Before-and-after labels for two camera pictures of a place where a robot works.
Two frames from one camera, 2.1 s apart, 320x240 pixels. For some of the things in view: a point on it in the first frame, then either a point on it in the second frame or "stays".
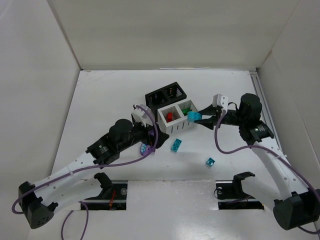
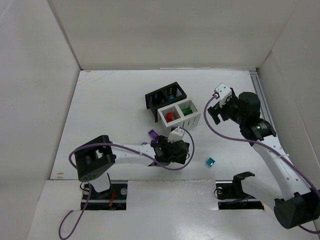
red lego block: x=169 y=117 stays
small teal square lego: x=210 y=161 stays
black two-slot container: x=163 y=96 stays
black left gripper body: x=152 y=135 → x=160 y=144
